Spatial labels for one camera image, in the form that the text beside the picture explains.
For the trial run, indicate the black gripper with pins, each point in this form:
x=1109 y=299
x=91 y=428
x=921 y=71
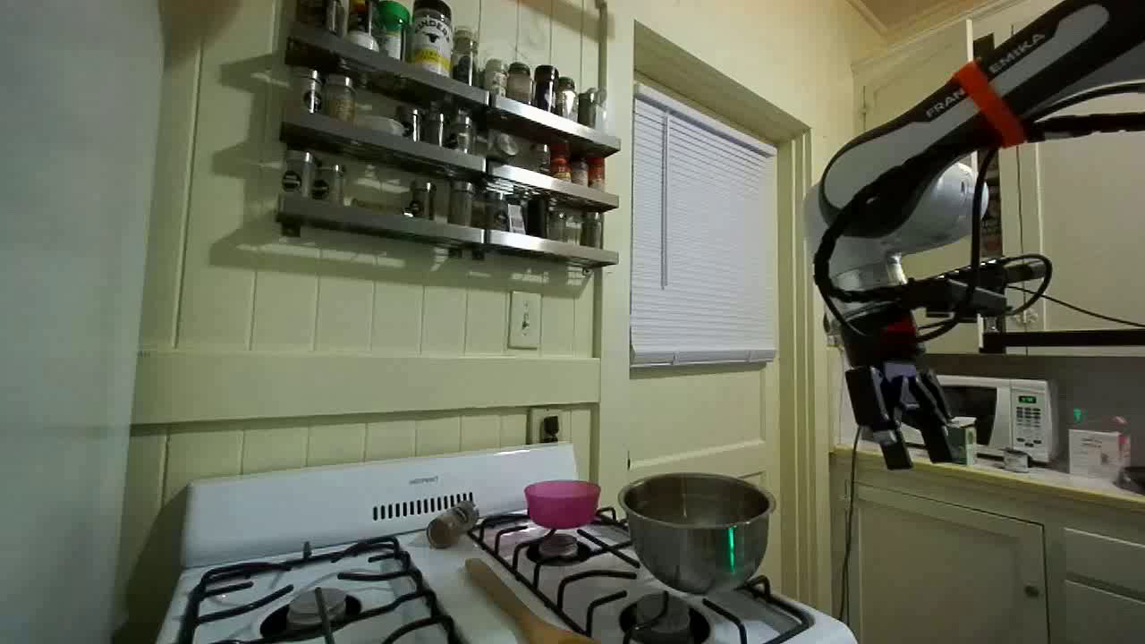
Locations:
x=887 y=381

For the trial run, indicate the wooden spatula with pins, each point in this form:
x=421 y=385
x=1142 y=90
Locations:
x=512 y=602

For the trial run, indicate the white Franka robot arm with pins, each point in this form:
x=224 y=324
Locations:
x=905 y=180

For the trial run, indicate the stainless steel bowl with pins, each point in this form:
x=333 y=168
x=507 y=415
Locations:
x=699 y=536

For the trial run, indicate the pink plastic bowl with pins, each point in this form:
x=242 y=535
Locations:
x=558 y=500

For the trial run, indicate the green can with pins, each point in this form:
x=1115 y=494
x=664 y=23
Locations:
x=967 y=436

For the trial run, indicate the white microwave oven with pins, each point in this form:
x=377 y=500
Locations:
x=1008 y=413

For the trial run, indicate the small grey cup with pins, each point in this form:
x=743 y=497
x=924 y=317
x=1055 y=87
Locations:
x=1015 y=457

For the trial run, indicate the cream lower cabinet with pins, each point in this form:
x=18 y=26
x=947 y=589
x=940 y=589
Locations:
x=952 y=572

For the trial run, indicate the white pink box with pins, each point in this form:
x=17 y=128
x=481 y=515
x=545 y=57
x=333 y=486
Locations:
x=1096 y=454

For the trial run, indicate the black stove grate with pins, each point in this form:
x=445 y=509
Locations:
x=558 y=581
x=415 y=583

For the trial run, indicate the red spice jar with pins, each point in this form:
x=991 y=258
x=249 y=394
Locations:
x=558 y=163

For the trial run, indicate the small glass spice jar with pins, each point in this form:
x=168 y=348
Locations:
x=463 y=200
x=293 y=171
x=520 y=82
x=309 y=93
x=591 y=107
x=337 y=96

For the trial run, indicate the round wooden brush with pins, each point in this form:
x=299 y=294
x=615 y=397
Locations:
x=447 y=527

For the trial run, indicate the dark spice jar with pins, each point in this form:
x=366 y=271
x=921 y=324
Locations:
x=545 y=87

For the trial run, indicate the white gas stove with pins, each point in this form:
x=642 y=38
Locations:
x=299 y=500

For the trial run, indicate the large jar white label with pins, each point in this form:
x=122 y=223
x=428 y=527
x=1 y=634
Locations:
x=432 y=41

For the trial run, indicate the green lid bottle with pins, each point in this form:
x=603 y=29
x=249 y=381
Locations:
x=390 y=29

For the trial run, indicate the white refrigerator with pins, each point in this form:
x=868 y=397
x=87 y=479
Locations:
x=71 y=324

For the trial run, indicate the cream upper wall cabinet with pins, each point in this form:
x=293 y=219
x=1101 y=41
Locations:
x=1096 y=238

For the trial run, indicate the black wall outlet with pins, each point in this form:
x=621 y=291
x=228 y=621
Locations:
x=550 y=428

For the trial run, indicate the cream wall switch plate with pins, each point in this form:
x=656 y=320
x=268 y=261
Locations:
x=526 y=320

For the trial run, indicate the grey wall spice rack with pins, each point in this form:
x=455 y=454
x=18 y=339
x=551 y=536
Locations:
x=382 y=219

